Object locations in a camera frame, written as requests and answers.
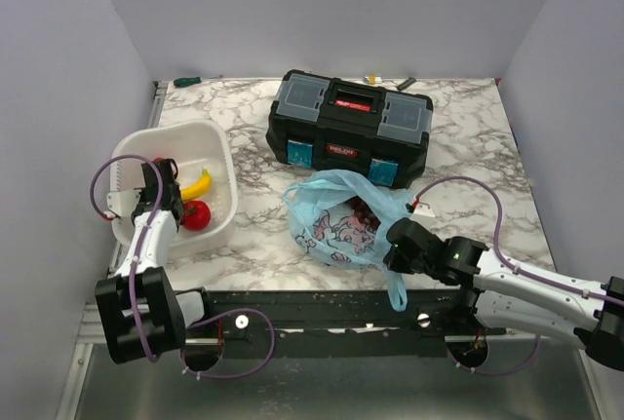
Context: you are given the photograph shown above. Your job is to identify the red fake fruit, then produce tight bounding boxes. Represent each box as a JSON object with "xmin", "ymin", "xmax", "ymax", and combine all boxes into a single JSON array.
[{"xmin": 180, "ymin": 200, "xmax": 212, "ymax": 232}]

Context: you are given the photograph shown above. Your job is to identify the yellow fake banana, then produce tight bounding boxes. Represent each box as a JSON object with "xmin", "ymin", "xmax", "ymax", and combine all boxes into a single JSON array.
[{"xmin": 180, "ymin": 169, "xmax": 212, "ymax": 202}]

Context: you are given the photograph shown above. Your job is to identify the light blue plastic bag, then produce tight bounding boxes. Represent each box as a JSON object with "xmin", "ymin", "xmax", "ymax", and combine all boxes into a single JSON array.
[{"xmin": 282, "ymin": 170, "xmax": 413, "ymax": 312}]

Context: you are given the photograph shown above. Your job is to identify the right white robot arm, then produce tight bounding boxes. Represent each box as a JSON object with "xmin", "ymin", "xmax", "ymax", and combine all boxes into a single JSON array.
[{"xmin": 384, "ymin": 218, "xmax": 623, "ymax": 371}]

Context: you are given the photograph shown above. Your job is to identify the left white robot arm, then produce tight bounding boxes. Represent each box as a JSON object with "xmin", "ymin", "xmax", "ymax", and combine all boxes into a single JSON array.
[{"xmin": 95, "ymin": 154, "xmax": 216, "ymax": 364}]

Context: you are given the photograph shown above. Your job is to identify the dark red fake grapes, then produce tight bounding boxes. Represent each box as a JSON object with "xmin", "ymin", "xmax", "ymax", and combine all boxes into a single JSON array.
[{"xmin": 345, "ymin": 196, "xmax": 380, "ymax": 231}]

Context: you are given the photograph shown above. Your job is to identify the white plastic basket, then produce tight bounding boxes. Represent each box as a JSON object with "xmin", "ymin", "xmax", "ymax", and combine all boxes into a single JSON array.
[{"xmin": 113, "ymin": 119, "xmax": 238, "ymax": 259}]

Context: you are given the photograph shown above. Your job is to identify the black plastic toolbox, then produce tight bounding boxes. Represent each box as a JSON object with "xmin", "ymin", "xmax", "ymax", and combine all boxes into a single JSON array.
[{"xmin": 266, "ymin": 70, "xmax": 433, "ymax": 189}]

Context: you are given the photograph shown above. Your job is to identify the yellow white small connector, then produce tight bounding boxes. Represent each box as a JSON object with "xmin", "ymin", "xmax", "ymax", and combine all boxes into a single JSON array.
[{"xmin": 364, "ymin": 75, "xmax": 383, "ymax": 85}]

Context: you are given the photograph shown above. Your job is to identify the small black clip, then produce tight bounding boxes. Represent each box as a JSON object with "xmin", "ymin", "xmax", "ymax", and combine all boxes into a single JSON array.
[{"xmin": 396, "ymin": 77, "xmax": 416, "ymax": 92}]

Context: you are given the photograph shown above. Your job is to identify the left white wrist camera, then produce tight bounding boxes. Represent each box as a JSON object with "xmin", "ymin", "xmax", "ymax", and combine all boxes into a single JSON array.
[{"xmin": 104, "ymin": 189, "xmax": 140, "ymax": 221}]

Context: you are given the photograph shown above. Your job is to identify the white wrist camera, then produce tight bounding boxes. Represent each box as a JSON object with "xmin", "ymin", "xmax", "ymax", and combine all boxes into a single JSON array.
[
  {"xmin": 410, "ymin": 201, "xmax": 436, "ymax": 218},
  {"xmin": 104, "ymin": 189, "xmax": 140, "ymax": 221}
]

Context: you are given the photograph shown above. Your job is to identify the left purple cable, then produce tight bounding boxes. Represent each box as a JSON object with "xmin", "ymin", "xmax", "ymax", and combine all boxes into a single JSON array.
[{"xmin": 90, "ymin": 154, "xmax": 277, "ymax": 382}]

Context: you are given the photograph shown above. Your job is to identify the purple cable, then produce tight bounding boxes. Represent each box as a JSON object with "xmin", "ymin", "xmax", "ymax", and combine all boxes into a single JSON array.
[
  {"xmin": 90, "ymin": 154, "xmax": 277, "ymax": 382},
  {"xmin": 407, "ymin": 174, "xmax": 624, "ymax": 376}
]

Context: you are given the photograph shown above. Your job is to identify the green handled screwdriver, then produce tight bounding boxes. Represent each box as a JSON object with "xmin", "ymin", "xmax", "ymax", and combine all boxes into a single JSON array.
[{"xmin": 173, "ymin": 75, "xmax": 223, "ymax": 88}]

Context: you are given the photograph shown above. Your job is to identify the aluminium frame profile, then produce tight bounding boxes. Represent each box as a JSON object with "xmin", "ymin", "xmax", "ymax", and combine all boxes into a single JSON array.
[{"xmin": 77, "ymin": 304, "xmax": 106, "ymax": 344}]

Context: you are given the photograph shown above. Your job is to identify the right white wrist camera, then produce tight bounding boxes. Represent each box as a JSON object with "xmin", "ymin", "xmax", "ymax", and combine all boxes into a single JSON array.
[{"xmin": 410, "ymin": 201, "xmax": 436, "ymax": 218}]

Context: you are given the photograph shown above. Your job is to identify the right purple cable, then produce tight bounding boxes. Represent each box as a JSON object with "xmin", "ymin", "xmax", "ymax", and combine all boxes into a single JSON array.
[{"xmin": 407, "ymin": 174, "xmax": 624, "ymax": 376}]

